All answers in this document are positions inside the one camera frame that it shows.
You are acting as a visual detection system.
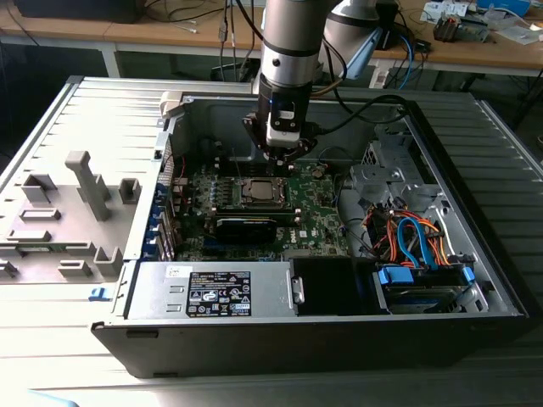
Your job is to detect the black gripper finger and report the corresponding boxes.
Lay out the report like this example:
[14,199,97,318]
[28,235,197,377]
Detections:
[283,136,319,177]
[242,112,281,166]

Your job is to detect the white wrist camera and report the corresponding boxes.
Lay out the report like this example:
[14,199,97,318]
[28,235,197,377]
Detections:
[266,99,300,148]

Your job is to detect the blue wire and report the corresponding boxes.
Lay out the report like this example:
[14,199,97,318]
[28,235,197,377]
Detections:
[396,214,440,270]

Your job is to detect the finned heat sink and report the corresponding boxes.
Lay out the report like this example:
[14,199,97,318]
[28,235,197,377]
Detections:
[432,11,462,43]

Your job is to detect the grey power supply unit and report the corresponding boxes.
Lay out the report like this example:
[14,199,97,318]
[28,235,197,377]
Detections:
[126,260,306,321]

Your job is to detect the clear plastic bag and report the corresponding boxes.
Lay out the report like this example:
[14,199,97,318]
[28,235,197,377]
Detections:
[487,16,543,47]

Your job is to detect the metal drive cage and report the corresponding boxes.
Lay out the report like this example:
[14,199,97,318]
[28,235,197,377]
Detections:
[350,118,445,213]

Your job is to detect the silver CPU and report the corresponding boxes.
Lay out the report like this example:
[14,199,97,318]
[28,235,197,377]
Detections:
[248,180,277,200]

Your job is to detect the small white box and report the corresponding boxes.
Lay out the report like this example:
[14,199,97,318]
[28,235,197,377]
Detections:
[367,67,390,90]

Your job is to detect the black PC case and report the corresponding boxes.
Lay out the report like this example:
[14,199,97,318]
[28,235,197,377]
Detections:
[91,86,531,381]

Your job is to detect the grey parts rack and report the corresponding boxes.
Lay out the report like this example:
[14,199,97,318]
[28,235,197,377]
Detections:
[0,150,143,286]

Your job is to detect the hard disk in blue carrier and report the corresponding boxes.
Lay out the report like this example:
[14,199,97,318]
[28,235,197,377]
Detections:
[372,262,476,315]

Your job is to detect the grey metal device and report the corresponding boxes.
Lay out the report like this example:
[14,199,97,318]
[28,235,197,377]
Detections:
[460,14,489,43]

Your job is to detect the black monitor stand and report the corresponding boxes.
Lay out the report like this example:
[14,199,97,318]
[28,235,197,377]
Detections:
[375,0,402,51]

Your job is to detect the white printed paper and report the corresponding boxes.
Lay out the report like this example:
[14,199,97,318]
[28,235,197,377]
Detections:
[423,0,470,20]

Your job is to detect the black graphics card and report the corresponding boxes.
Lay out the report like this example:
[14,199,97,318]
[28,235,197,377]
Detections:
[215,216,279,246]

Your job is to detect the blue box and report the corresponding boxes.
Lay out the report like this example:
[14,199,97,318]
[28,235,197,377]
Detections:
[477,0,531,16]

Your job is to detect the CPU socket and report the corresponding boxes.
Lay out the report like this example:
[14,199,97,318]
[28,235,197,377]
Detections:
[237,174,294,209]

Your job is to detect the long wooden desk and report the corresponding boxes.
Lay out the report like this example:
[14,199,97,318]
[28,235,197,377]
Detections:
[0,0,543,80]

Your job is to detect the metal socket cover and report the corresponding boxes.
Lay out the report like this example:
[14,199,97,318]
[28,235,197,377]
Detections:
[240,176,294,209]

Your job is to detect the black camera cable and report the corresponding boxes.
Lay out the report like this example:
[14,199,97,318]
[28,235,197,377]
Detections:
[311,37,411,135]

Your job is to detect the green RAM stick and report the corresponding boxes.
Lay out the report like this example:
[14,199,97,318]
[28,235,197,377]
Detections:
[19,242,92,254]

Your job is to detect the black box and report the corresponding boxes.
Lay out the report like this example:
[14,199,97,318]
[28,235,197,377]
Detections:
[12,0,143,25]

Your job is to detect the orange wire bundle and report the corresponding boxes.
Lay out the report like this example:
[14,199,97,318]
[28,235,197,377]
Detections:
[363,206,454,267]

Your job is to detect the wire locking lever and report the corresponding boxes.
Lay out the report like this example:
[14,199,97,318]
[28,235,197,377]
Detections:
[231,147,245,187]

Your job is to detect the green motherboard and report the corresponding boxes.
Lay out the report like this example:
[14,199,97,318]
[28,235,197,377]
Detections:
[171,163,353,262]

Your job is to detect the blue hanging cable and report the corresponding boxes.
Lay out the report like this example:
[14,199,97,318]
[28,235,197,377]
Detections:
[398,33,421,91]

